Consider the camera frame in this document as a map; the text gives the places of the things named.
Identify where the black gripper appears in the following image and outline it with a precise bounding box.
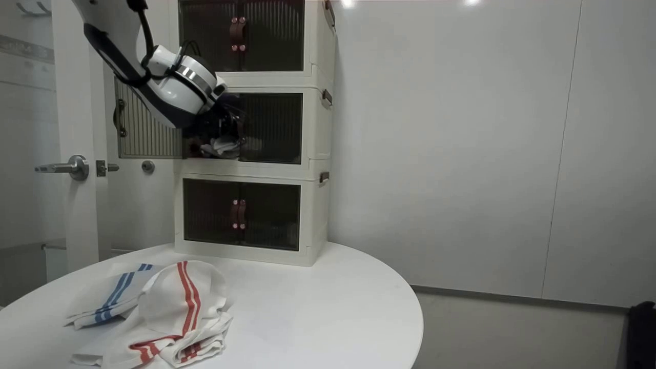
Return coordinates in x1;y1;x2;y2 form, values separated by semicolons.
193;91;244;143

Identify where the dark ribbed shelf door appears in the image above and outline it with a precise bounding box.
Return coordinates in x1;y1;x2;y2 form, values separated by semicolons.
238;91;304;165
110;79;188;160
180;175;240;249
233;180;303;254
178;0;240;72
236;0;308;74

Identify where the white stackable shelf box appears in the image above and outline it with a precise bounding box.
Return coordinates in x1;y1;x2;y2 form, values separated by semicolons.
174;83;336;185
171;171;332;268
171;0;340;91

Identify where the white red-striped towel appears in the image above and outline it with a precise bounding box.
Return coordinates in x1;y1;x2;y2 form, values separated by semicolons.
70;258;236;369

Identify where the white blue-striped towel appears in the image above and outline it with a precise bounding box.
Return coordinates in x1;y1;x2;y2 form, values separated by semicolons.
63;260;162;329

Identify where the metal door latch plate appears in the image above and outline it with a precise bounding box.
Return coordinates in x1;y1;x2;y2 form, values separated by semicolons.
93;157;122;178

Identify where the white room door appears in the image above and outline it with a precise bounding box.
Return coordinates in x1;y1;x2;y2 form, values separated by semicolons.
49;0;117;270

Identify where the black floor object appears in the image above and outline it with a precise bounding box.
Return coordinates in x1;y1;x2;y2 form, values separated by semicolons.
623;296;656;369

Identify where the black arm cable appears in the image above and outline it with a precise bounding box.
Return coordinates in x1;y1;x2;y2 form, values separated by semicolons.
124;0;160;74

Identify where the metal door lever handle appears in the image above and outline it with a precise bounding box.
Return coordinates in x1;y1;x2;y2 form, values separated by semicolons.
32;152;91;185

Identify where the grey wall rail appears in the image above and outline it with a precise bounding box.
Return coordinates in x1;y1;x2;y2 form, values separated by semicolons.
0;31;56;67

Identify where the metal wall hook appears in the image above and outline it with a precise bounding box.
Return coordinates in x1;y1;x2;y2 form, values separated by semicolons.
14;0;53;20

